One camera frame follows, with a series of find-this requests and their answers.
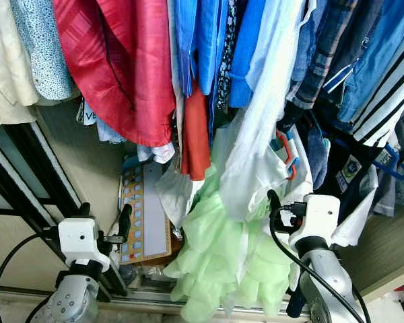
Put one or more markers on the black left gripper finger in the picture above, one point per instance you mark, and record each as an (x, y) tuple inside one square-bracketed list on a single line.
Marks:
[(125, 222), (85, 210)]

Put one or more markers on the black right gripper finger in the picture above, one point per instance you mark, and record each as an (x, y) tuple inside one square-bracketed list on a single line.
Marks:
[(274, 200)]

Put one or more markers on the colourful game board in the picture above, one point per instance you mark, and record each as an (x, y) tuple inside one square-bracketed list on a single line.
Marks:
[(145, 215)]

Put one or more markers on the red plastic hanger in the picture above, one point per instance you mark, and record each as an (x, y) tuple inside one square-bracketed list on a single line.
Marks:
[(289, 151)]

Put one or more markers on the navy garment with tag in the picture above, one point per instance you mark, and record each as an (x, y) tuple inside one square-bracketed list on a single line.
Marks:
[(347, 168)]

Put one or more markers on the light green dress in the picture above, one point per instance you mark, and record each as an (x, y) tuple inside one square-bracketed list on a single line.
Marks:
[(222, 256)]

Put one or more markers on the white sheer garment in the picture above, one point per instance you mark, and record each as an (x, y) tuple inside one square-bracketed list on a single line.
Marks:
[(266, 101)]

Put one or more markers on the orange-red garment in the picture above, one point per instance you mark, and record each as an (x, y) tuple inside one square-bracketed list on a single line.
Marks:
[(195, 134)]

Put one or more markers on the blue knit sweater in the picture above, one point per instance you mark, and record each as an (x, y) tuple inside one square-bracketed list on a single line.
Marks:
[(246, 60)]

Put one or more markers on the red shirt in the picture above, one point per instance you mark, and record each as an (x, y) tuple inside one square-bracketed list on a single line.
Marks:
[(108, 67)]

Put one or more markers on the black white striped shirt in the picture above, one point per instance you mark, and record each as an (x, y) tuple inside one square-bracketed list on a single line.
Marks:
[(390, 101)]

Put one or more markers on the dark floral garment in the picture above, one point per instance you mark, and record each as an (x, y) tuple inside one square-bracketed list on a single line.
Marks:
[(227, 60)]

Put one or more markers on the grey plaid shirt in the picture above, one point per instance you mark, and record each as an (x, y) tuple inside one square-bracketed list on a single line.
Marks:
[(326, 54)]

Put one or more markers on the white blue-dotted shirt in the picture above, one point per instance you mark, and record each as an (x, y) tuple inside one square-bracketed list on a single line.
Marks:
[(44, 54)]

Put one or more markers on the cream garment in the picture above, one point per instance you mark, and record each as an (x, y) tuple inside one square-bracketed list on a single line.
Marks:
[(7, 60)]

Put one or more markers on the blue denim shirt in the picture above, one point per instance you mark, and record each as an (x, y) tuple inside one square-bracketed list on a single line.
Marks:
[(377, 60)]

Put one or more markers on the bright blue shirt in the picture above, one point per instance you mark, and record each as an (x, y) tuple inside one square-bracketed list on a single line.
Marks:
[(198, 40)]

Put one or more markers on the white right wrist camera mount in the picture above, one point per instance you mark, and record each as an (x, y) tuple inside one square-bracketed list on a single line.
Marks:
[(320, 215)]

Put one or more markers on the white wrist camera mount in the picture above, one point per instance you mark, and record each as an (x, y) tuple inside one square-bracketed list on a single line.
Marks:
[(77, 237), (320, 215)]

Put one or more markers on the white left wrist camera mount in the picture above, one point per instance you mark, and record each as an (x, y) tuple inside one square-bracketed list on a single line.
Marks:
[(77, 237)]

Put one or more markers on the dark sliding door frame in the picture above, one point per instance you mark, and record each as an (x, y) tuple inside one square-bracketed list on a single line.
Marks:
[(34, 175)]

